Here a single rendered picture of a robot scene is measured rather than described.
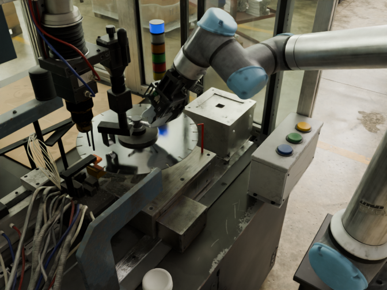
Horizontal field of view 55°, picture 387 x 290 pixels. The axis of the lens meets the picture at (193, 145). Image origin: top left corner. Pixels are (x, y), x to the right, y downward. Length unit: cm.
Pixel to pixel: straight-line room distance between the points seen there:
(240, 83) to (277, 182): 39
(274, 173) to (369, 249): 39
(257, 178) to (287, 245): 97
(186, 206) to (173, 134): 20
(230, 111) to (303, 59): 48
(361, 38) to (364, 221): 32
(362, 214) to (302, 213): 149
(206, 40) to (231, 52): 6
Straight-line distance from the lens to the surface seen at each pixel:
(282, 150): 106
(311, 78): 119
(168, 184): 101
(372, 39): 73
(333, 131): 288
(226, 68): 77
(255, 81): 75
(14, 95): 178
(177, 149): 97
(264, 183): 108
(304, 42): 81
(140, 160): 94
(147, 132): 102
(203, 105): 125
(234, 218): 107
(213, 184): 114
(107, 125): 94
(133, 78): 163
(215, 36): 79
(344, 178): 248
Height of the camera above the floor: 154
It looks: 37 degrees down
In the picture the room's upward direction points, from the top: straight up
